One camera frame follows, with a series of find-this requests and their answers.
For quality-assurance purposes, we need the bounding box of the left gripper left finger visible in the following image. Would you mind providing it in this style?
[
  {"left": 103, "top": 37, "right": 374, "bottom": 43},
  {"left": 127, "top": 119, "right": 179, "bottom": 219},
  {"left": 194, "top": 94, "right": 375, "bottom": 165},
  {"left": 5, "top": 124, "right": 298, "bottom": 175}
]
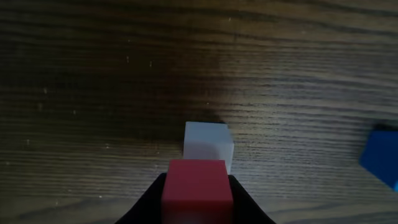
[{"left": 114, "top": 173, "right": 167, "bottom": 224}]

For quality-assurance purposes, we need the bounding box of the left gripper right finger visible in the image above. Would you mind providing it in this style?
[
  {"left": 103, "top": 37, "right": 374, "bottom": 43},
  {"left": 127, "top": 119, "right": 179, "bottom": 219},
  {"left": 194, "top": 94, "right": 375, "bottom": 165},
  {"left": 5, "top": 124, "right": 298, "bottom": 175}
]
[{"left": 228, "top": 174, "right": 276, "bottom": 224}]

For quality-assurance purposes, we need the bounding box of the red cube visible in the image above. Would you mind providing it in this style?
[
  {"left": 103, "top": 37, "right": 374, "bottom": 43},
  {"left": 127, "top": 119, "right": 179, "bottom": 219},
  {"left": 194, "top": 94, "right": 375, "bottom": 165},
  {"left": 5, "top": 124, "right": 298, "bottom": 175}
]
[{"left": 160, "top": 159, "right": 234, "bottom": 224}]

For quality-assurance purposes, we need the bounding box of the white cube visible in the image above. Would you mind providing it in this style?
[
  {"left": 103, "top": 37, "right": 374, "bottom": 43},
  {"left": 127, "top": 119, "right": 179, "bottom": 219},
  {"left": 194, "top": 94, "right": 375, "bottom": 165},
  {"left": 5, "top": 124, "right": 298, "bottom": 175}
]
[{"left": 182, "top": 121, "right": 235, "bottom": 175}]

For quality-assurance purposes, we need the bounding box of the blue cube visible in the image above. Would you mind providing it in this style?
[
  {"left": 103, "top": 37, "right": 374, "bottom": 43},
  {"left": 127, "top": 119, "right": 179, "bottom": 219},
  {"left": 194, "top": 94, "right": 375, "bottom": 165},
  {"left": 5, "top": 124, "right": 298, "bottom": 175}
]
[{"left": 359, "top": 129, "right": 398, "bottom": 192}]

